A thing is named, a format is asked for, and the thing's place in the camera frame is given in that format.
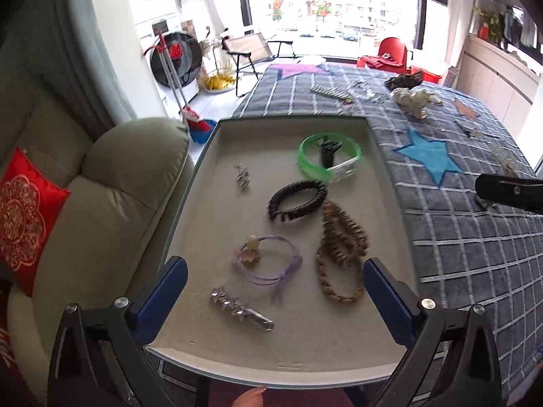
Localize beige leather sofa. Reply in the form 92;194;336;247
0;89;200;403

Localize dark patterned scrunchie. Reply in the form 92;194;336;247
384;72;425;92

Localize red cloth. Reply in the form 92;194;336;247
356;55;404;73

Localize red storage box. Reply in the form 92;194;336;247
409;65;448;85

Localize red embroidered cushion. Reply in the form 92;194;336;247
0;148;72;297

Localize grey grid blanket with stars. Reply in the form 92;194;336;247
231;61;543;407

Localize flowers in red vase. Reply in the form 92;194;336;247
473;4;503;45

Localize small silver rhinestone clip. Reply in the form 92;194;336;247
235;162;252;191

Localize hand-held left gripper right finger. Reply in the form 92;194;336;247
363;258;503;407

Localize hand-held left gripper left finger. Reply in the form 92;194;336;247
46;255;188;407

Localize beige folding chair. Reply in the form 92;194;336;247
221;30;295;96

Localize grey tray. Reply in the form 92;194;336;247
144;116;425;388

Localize black braided hair tie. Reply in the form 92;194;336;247
267;180;328;222

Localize black claw clip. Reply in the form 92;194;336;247
316;135;343;168

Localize blue dustpan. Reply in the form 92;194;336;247
187;119;219;142

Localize purple hair tie with flower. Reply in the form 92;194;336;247
232;234;304;305

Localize bronze hand-shaped hair clip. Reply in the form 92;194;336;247
456;121;484;138

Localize red chair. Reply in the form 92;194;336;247
375;36;414;71

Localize silver star hair clip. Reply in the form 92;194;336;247
208;285;276;332

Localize grey curtain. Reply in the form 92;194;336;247
0;0;141;145

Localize person's left hand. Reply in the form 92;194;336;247
235;385;268;407

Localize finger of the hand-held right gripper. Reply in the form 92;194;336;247
475;173;543;213

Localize beige cabinet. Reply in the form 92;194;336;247
450;34;543;136

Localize green bracelet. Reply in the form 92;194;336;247
298;133;362;183

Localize large clear claw clip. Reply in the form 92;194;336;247
490;144;520;174

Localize hanging clothes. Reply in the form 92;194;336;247
498;4;543;52

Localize white washing machine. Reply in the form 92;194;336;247
136;11;204;102

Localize brown braided hair tie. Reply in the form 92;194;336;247
315;237;366;305

